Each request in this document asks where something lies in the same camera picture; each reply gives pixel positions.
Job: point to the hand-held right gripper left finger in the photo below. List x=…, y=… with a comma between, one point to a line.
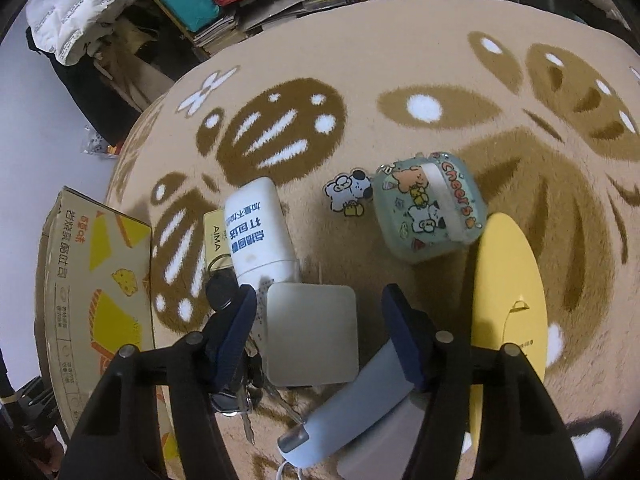
x=235, y=330

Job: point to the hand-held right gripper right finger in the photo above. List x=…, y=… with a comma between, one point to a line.
x=402, y=330

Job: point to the black oval key fob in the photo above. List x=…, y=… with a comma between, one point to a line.
x=221, y=292

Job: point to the white square device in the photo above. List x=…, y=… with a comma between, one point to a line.
x=310, y=335

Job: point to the gold key tag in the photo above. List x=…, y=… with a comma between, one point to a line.
x=214, y=240

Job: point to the blue-grey handheld device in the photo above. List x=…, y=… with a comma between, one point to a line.
x=345, y=410

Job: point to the white television remote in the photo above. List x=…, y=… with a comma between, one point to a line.
x=257, y=230

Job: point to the cartoon print earbuds case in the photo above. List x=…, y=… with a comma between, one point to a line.
x=425, y=210

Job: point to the white air conditioner remote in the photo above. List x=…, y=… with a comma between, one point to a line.
x=385, y=452

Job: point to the cardboard box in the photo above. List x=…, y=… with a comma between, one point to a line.
x=75, y=270

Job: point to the cartoon dog charm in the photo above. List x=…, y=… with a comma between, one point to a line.
x=350, y=190

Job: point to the yellow round disc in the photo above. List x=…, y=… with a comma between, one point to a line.
x=505, y=270

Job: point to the printed plastic bag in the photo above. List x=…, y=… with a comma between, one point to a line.
x=97, y=145

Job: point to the tan garment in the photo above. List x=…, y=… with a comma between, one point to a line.
x=132, y=72

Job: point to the tan brown printed blanket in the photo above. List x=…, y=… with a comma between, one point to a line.
x=400, y=50

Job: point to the black garment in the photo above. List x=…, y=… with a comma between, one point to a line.
x=75, y=95

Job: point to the small stack of books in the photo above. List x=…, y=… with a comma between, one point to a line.
x=220, y=35

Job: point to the pile of books and papers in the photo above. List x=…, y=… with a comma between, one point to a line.
x=300, y=2

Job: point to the white puffy jacket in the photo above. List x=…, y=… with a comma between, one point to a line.
x=75, y=5

